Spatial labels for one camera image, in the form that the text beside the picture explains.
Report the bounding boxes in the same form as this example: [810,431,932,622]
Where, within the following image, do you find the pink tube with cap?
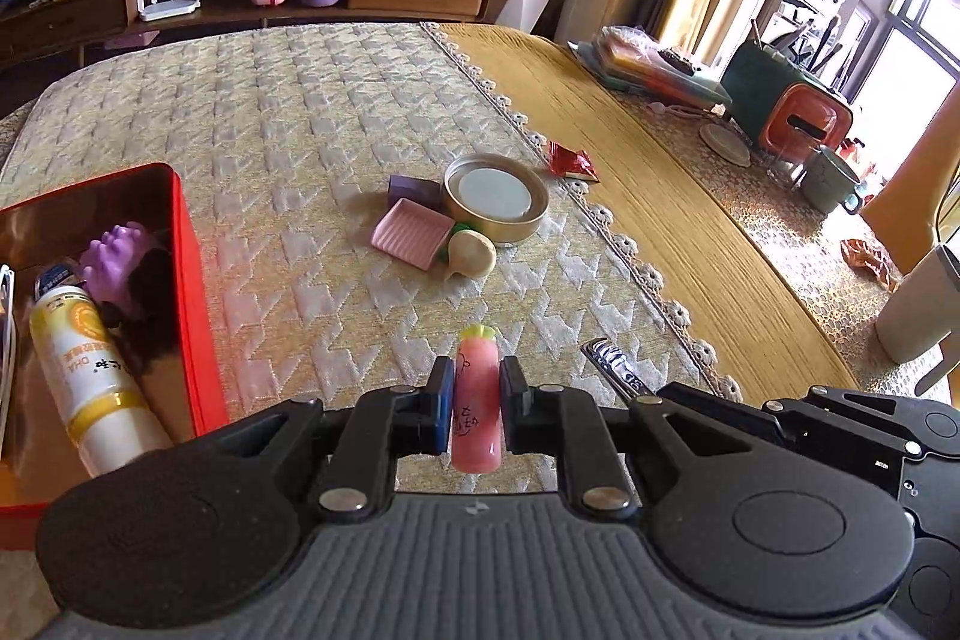
[451,323,503,474]

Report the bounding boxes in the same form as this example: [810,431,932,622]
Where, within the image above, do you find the silver nail clipper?
[581,338,656,403]

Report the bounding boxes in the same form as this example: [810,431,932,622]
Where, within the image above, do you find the beige round garlic toy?
[446,229,496,280]

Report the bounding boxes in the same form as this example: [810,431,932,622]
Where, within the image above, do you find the pink ribbed soap dish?
[371,198,454,271]

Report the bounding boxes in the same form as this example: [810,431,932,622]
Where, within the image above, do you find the purple rectangular block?
[387,174,443,211]

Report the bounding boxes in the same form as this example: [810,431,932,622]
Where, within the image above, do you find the white yellow lotion bottle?
[29,284,172,476]

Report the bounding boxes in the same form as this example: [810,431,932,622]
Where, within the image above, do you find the purple spiky monster toy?
[78,223,160,319]

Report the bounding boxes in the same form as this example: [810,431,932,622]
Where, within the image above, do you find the white framed sunglasses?
[0,265,18,450]

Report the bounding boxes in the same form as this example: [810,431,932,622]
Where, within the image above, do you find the green toy piece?
[434,223,472,263]

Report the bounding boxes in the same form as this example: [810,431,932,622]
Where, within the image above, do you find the cream quilted table mat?
[2,23,740,416]

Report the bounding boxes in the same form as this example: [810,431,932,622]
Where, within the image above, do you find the red snack packet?
[547,140,599,184]

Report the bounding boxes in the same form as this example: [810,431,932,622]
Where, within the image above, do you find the round white coaster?
[698,124,752,169]

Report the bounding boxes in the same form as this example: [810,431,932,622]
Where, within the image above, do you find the stack of colourful books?
[568,26,732,110]

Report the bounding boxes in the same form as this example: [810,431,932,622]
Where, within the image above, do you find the red metal storage box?
[2,163,228,551]

